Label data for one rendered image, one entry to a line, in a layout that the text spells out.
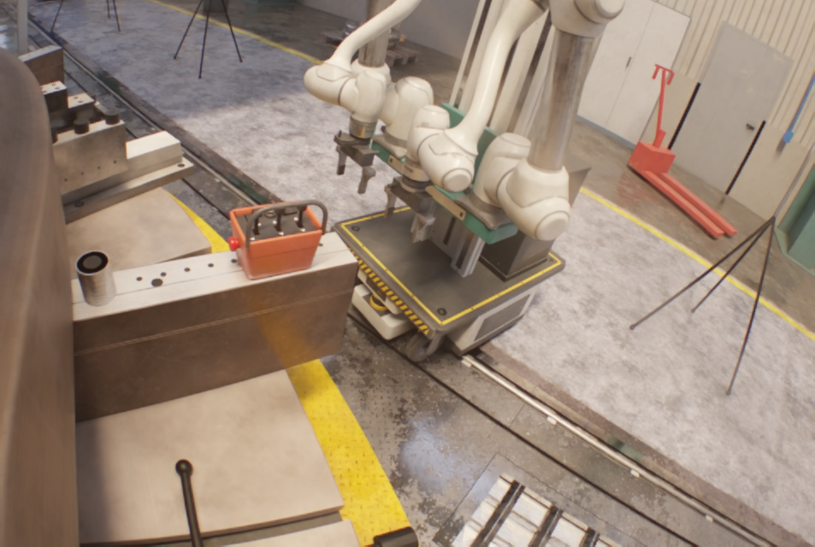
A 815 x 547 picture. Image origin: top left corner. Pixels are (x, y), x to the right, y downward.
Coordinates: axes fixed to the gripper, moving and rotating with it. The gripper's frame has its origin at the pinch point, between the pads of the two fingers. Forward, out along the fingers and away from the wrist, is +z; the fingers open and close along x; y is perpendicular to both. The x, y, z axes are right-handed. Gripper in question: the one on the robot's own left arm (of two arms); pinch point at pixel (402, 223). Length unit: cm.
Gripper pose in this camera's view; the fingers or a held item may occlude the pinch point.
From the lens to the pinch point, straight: 141.1
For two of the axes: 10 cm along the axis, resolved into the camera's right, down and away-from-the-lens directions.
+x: 6.3, 5.7, -5.3
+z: -2.4, 7.9, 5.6
